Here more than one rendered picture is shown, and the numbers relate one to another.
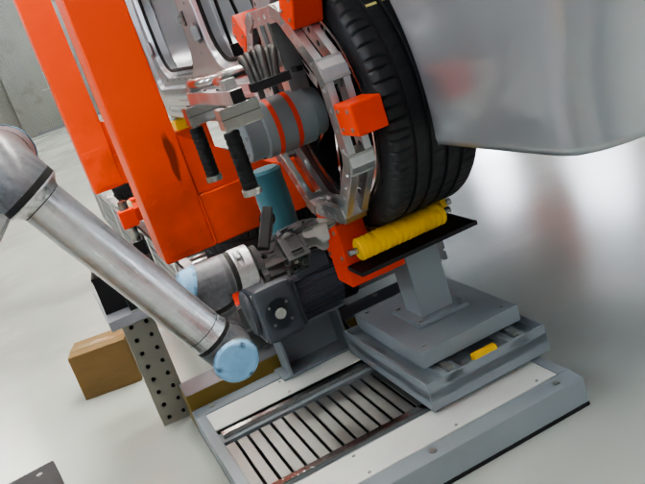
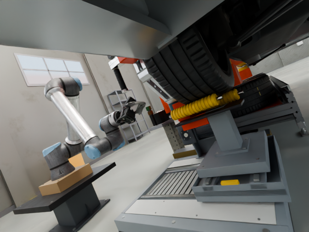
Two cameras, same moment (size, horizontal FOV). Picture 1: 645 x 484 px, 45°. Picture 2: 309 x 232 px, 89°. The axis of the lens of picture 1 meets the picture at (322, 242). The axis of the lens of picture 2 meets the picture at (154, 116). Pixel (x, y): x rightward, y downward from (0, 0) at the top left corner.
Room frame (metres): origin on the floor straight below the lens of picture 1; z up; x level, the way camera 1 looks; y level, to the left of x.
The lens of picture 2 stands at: (1.24, -0.72, 0.55)
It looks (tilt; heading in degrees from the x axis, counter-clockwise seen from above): 0 degrees down; 54
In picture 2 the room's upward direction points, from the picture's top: 23 degrees counter-clockwise
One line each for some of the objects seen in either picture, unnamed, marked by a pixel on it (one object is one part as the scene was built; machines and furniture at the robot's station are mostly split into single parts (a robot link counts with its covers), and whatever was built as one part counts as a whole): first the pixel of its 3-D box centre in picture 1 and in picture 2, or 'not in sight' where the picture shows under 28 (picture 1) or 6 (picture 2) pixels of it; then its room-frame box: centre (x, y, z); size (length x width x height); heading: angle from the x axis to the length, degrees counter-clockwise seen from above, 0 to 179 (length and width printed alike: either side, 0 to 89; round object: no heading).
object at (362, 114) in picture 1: (360, 114); (128, 52); (1.66, -0.16, 0.85); 0.09 x 0.08 x 0.07; 18
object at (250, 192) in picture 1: (241, 161); (120, 80); (1.72, 0.11, 0.83); 0.04 x 0.04 x 0.16
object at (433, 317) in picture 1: (420, 278); (226, 131); (2.01, -0.22, 0.32); 0.40 x 0.30 x 0.28; 18
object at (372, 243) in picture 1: (399, 230); (193, 107); (1.87, -0.19, 0.51); 0.29 x 0.06 x 0.06; 108
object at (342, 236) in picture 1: (362, 242); (192, 112); (1.97, -0.10, 0.48); 0.16 x 0.12 x 0.17; 108
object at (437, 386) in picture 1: (439, 339); (239, 164); (2.00, -0.22, 0.13); 0.50 x 0.36 x 0.10; 18
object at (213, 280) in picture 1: (207, 282); (109, 122); (1.61, 0.26, 0.62); 0.12 x 0.09 x 0.10; 107
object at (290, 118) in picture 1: (279, 124); not in sight; (1.93, 0.01, 0.85); 0.21 x 0.14 x 0.14; 108
